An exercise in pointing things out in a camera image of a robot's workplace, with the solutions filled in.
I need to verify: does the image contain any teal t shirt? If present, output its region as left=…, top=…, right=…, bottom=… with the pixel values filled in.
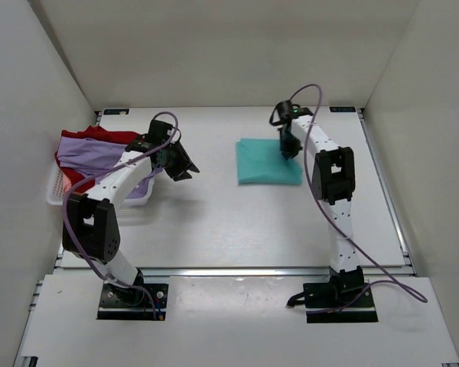
left=236, top=138, right=302, bottom=186

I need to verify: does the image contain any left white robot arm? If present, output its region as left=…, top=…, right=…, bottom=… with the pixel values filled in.
left=62, top=112, right=199, bottom=304

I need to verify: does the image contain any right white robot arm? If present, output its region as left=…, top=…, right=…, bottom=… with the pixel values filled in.
left=269, top=99, right=365, bottom=307

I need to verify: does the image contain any right black corner label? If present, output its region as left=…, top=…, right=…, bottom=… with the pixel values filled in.
left=329, top=106, right=356, bottom=113

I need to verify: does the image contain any black corner label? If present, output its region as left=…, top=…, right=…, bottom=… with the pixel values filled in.
left=329, top=106, right=356, bottom=113
left=103, top=109, right=129, bottom=115

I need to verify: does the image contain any left black corner label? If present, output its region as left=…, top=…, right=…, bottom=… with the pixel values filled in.
left=103, top=109, right=129, bottom=115

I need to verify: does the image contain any lavender t shirt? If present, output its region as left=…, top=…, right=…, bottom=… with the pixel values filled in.
left=56, top=136, right=164, bottom=202

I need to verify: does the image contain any red t shirt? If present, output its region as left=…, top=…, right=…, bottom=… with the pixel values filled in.
left=54, top=125, right=141, bottom=190

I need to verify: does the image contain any pink t shirt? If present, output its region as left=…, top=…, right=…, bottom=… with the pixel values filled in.
left=62, top=174, right=73, bottom=194

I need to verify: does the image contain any white plastic basket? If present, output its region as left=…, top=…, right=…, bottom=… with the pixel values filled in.
left=46, top=165, right=155, bottom=207

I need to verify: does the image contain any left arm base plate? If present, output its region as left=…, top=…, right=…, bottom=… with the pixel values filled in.
left=97, top=282, right=169, bottom=321

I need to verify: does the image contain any aluminium rail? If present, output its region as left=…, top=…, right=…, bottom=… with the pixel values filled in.
left=53, top=266, right=414, bottom=278

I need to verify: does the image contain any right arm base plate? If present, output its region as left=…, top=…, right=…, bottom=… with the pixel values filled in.
left=286, top=283, right=379, bottom=324

